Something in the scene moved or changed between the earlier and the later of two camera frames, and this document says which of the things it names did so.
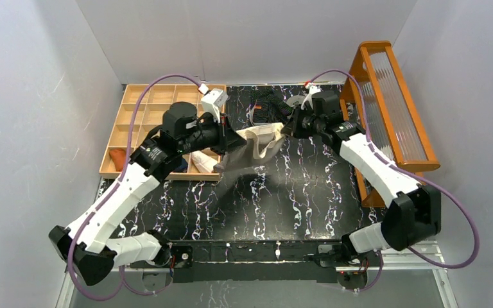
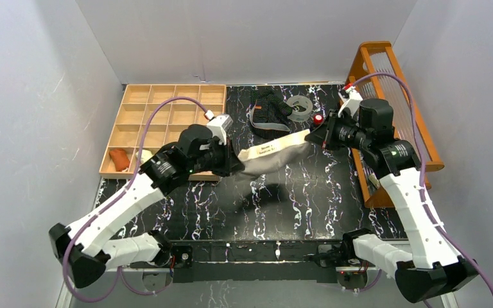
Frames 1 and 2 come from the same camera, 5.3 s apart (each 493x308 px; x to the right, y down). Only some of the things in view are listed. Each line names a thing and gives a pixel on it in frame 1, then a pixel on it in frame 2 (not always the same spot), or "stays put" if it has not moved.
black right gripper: [296, 126] -> [328, 133]
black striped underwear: [268, 106] stays put
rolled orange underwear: [118, 156] stays put
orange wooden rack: [377, 94] stays put
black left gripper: [224, 137] -> [231, 156]
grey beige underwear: [262, 139] -> [262, 158]
